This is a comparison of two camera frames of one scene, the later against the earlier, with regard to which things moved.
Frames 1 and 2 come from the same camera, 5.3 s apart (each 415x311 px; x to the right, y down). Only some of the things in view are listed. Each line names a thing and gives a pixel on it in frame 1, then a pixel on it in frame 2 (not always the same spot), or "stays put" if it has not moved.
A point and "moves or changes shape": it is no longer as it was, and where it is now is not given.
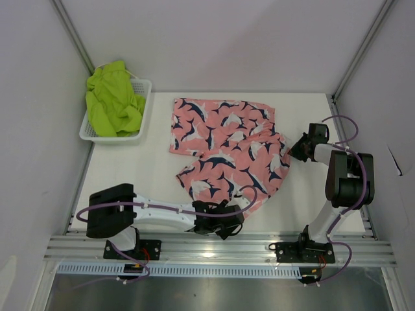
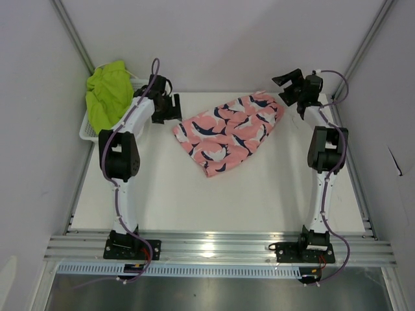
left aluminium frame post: (64, 16) stays put
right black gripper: (294, 151) → (297, 74)
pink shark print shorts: (239, 144) moves or changes shape
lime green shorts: (113, 107) stays put
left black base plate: (147, 250) stays put
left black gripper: (225, 232) → (174, 113)
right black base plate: (299, 252) stays put
